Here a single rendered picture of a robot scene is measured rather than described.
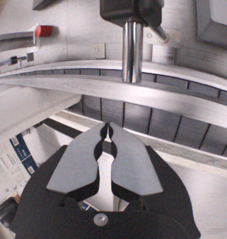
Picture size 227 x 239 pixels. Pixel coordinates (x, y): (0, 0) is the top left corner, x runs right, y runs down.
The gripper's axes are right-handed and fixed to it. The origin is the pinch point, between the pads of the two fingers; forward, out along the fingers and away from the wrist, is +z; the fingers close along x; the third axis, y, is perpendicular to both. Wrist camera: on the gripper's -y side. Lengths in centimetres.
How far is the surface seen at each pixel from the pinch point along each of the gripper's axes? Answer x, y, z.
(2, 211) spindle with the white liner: -29.2, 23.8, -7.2
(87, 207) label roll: -10, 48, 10
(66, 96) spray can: -6.0, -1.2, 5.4
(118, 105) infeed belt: 1.2, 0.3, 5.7
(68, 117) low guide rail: -6.8, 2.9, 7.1
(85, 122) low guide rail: -3.6, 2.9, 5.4
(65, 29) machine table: -10.0, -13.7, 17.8
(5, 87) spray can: -22.2, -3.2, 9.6
